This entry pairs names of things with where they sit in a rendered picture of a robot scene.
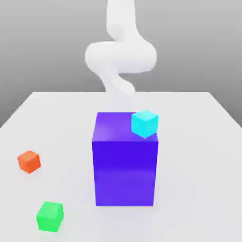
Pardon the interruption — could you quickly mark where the small cyan cube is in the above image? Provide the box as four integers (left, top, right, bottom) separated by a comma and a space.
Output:
131, 110, 159, 139

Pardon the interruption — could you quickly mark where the small orange cube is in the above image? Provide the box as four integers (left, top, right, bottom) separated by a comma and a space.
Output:
17, 150, 42, 174

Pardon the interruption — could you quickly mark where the small green cube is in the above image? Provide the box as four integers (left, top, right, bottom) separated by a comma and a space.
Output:
35, 201, 64, 233

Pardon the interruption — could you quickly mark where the large purple box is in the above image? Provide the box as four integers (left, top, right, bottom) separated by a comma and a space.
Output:
91, 112, 159, 207

